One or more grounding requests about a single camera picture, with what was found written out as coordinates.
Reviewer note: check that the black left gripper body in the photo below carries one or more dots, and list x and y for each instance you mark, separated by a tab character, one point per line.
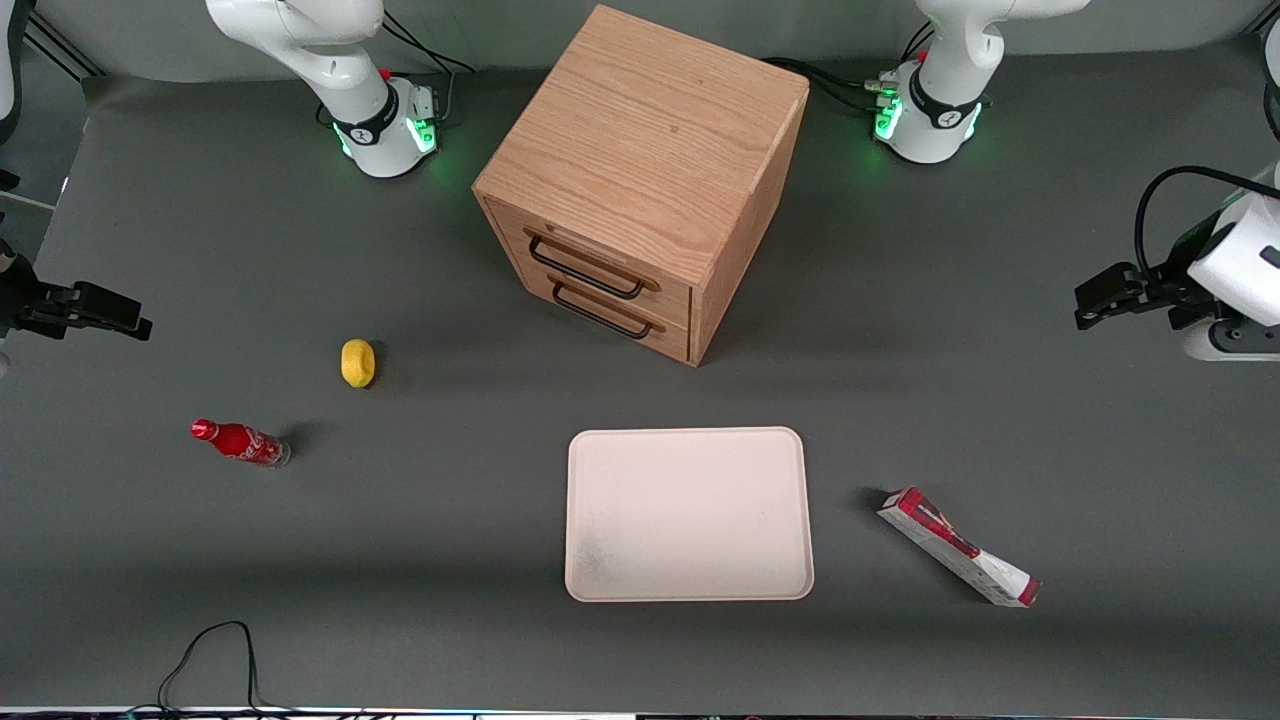
1171	281

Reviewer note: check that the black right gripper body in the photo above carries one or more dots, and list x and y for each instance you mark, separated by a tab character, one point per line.
22	302

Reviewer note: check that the red white cookie box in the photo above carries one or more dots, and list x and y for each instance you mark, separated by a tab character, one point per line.
955	545

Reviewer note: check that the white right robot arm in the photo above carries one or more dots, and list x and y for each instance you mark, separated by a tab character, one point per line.
375	120

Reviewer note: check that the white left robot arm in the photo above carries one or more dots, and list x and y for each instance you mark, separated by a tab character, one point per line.
940	110

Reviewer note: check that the cream rectangular plastic tray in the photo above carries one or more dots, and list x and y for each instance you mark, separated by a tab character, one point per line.
688	515

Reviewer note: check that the red cola bottle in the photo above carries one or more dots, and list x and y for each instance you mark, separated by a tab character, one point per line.
240	441

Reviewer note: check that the yellow lemon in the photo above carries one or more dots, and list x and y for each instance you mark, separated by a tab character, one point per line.
358	363

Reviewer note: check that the wooden drawer front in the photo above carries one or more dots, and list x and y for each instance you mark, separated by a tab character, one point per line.
600	262
640	335

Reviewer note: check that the oak wooden drawer cabinet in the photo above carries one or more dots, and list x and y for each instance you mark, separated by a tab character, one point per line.
640	150

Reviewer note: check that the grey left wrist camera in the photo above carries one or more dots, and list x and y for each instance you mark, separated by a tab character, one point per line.
1235	342

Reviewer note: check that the black metal frame bar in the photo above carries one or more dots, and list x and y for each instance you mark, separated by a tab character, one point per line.
62	48

